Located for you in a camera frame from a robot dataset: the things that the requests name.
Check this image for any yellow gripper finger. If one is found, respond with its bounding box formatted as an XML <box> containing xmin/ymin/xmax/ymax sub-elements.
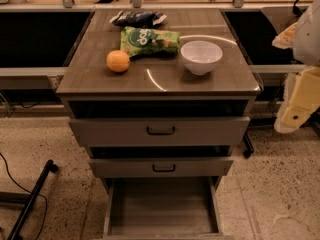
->
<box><xmin>272</xmin><ymin>23</ymin><xmax>297</xmax><ymax>49</ymax></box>
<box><xmin>274</xmin><ymin>66</ymin><xmax>320</xmax><ymax>134</ymax></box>

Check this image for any orange fruit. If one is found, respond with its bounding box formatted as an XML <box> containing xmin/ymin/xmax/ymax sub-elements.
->
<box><xmin>106</xmin><ymin>50</ymin><xmax>130</xmax><ymax>73</ymax></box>

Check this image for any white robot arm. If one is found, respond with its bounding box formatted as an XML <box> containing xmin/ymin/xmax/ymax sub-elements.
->
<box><xmin>272</xmin><ymin>0</ymin><xmax>320</xmax><ymax>133</ymax></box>

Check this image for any top drawer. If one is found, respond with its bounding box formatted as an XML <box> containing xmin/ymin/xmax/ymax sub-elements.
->
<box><xmin>69</xmin><ymin>117</ymin><xmax>250</xmax><ymax>147</ymax></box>

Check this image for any grey drawer cabinet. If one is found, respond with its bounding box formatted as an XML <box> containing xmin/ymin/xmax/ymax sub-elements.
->
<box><xmin>55</xmin><ymin>7</ymin><xmax>262</xmax><ymax>240</ymax></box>

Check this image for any open bottom drawer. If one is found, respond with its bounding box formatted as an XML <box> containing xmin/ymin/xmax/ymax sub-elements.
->
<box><xmin>102</xmin><ymin>177</ymin><xmax>234</xmax><ymax>240</ymax></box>

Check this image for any middle drawer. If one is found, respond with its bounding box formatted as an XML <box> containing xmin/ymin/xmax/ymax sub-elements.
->
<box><xmin>88</xmin><ymin>157</ymin><xmax>233</xmax><ymax>178</ymax></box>

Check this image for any white bowl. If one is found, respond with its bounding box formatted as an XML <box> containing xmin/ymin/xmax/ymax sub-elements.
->
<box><xmin>180</xmin><ymin>41</ymin><xmax>223</xmax><ymax>75</ymax></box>

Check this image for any green snack bag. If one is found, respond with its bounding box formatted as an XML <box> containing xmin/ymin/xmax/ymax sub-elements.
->
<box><xmin>120</xmin><ymin>26</ymin><xmax>180</xmax><ymax>57</ymax></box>

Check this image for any dark blue snack bag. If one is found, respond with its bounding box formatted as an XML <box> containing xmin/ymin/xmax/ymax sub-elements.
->
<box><xmin>109</xmin><ymin>11</ymin><xmax>167</xmax><ymax>28</ymax></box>

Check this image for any black stand leg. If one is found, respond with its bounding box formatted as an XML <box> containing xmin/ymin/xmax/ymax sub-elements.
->
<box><xmin>0</xmin><ymin>160</ymin><xmax>58</xmax><ymax>240</ymax></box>

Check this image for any black floor cable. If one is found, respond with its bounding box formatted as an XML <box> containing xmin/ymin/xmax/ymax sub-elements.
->
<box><xmin>0</xmin><ymin>152</ymin><xmax>49</xmax><ymax>240</ymax></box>

